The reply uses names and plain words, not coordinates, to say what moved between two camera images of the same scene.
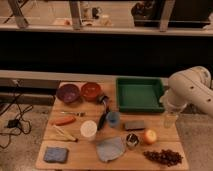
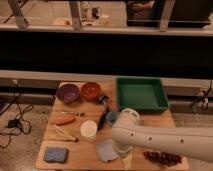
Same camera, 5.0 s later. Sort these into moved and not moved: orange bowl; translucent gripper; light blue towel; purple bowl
Moved: translucent gripper
Not moved: light blue towel; purple bowl; orange bowl
